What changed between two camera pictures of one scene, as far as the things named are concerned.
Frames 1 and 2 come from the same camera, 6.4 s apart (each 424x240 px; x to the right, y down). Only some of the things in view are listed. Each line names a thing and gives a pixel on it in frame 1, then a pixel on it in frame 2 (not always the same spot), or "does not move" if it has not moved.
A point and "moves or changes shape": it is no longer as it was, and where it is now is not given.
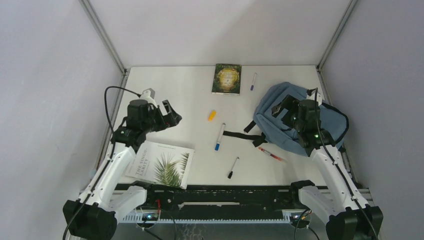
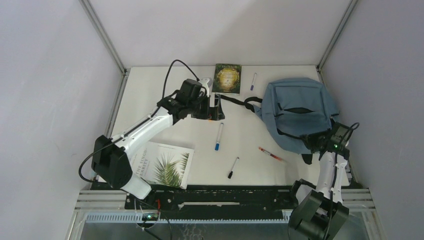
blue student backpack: [269, 128] moves or changes shape
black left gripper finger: [170, 122] -> [208, 112]
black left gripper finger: [172, 117] -> [220, 114]
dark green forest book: [226, 79] does not move
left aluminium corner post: [105, 39] does not move
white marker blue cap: [217, 145] does not move
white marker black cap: [231, 173] does not move
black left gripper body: [155, 122] -> [196, 106]
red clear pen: [267, 152] does not move
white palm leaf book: [163, 164] does not move
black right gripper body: [291, 104] -> [314, 140]
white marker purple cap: [252, 85] does not move
